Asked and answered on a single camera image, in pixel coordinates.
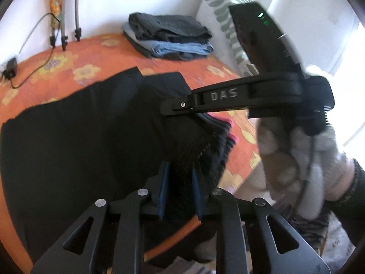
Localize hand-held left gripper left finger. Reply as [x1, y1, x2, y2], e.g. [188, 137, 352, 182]
[30, 160, 172, 274]

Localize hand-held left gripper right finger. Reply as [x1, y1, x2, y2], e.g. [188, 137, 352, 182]
[192, 168, 330, 274]

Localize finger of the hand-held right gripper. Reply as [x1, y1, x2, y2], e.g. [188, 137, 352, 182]
[160, 73, 301, 117]

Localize black pants with pink trim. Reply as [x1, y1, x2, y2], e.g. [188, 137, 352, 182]
[0, 66, 237, 267]

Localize person's right forearm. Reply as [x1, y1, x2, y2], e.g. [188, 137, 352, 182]
[325, 153, 365, 252]

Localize person's right hand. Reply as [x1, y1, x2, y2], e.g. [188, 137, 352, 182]
[255, 118, 351, 221]

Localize green striped white pillow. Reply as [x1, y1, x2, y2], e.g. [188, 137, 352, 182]
[196, 0, 263, 77]

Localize folded light blue jeans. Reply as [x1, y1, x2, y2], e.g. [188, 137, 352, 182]
[123, 29, 214, 61]

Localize folded dark grey jeans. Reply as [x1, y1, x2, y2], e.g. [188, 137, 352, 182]
[128, 12, 213, 41]

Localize orange patterned scarf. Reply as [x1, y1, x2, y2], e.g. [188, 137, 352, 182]
[49, 0, 67, 29]

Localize black power adapter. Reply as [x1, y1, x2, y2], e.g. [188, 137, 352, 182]
[1, 57, 18, 79]

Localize black cable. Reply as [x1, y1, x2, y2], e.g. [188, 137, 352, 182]
[11, 13, 62, 90]

